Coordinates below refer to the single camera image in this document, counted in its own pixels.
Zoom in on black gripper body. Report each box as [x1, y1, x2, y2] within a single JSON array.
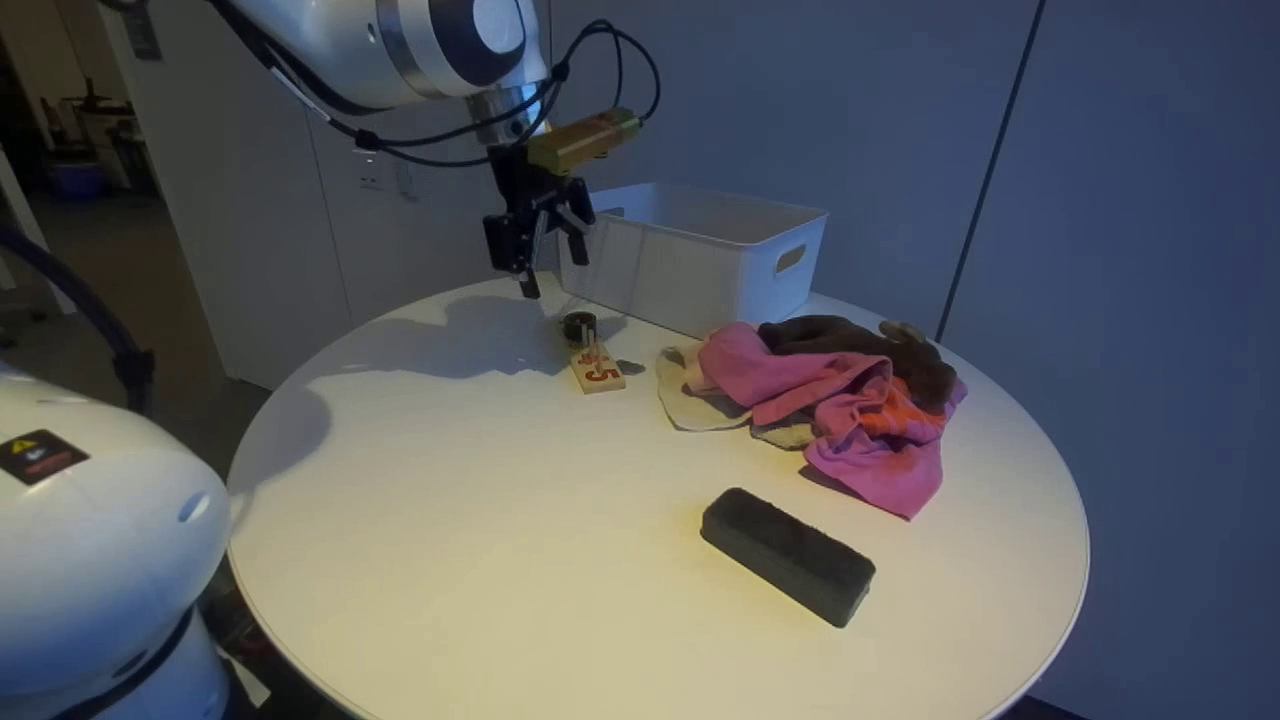
[[481, 139, 598, 270]]

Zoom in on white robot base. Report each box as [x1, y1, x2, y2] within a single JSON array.
[[0, 370, 236, 720]]

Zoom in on wooden numbered peg board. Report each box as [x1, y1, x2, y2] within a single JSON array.
[[567, 332, 628, 401]]

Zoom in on white plastic bin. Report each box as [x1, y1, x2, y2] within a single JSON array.
[[555, 179, 832, 340]]

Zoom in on beige cloth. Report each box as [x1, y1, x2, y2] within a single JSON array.
[[650, 337, 814, 453]]

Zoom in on white cabinet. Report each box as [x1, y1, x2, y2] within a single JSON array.
[[103, 0, 537, 392]]

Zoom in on pink cloth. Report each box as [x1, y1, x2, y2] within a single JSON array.
[[682, 318, 957, 522]]

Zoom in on brown cloth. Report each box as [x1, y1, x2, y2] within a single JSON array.
[[756, 310, 966, 411]]

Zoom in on black rectangular block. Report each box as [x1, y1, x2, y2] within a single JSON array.
[[697, 484, 880, 633]]

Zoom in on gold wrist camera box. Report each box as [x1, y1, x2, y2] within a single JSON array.
[[526, 108, 649, 179]]

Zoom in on thin black arm cables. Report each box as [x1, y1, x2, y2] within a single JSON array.
[[206, 0, 662, 171]]

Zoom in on thick black cable hose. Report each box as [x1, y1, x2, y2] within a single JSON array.
[[0, 218, 159, 417]]

